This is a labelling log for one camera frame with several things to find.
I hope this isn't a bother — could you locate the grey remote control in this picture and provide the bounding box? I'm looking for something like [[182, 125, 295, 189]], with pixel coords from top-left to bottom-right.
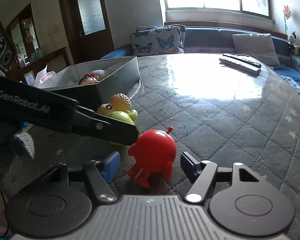
[[219, 56, 261, 76]]

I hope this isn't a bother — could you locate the white plush rabbit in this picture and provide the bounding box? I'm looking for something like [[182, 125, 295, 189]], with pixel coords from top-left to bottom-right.
[[91, 69, 107, 81]]

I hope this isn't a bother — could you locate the green round monster toy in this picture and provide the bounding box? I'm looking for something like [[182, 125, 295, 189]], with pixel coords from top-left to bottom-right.
[[107, 108, 139, 146]]

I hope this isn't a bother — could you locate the tan peanut toy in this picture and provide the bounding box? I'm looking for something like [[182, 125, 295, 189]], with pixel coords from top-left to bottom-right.
[[97, 93, 132, 115]]

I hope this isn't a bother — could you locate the pinwheel on stick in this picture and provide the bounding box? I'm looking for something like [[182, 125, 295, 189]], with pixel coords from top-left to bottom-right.
[[283, 5, 292, 37]]

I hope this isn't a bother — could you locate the dark wooden door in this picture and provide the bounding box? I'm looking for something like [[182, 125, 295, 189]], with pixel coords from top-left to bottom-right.
[[59, 0, 114, 63]]

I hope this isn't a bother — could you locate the tissue pack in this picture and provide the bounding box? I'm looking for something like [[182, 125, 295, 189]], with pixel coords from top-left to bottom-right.
[[33, 65, 56, 87]]

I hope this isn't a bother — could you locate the butterfly print pillow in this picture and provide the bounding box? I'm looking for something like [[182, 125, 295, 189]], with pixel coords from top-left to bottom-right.
[[130, 24, 186, 56]]

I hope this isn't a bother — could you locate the round white woven mat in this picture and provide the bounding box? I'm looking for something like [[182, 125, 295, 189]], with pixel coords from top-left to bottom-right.
[[126, 79, 143, 99]]

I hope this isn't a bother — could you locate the black remote control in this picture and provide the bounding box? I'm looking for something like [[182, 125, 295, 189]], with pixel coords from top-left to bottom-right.
[[223, 53, 261, 68]]

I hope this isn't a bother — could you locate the wooden shelf cabinet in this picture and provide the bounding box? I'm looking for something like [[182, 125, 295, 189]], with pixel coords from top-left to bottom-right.
[[6, 3, 40, 68]]

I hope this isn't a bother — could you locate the red round toy figure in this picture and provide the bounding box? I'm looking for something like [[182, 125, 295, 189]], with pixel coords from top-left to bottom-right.
[[127, 126, 177, 189]]

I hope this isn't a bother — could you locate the blue sofa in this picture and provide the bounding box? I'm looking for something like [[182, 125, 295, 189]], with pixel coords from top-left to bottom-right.
[[99, 26, 300, 98]]

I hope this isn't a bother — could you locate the black white plush cow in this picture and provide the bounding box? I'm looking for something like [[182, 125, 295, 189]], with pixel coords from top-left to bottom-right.
[[287, 31, 299, 54]]

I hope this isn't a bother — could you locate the grey cushion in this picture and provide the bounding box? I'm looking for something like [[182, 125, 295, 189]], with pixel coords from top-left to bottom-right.
[[232, 34, 280, 67]]

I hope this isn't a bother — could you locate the black cardboard shoe box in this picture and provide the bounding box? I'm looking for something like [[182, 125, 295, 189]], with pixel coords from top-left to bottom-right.
[[38, 56, 140, 111]]

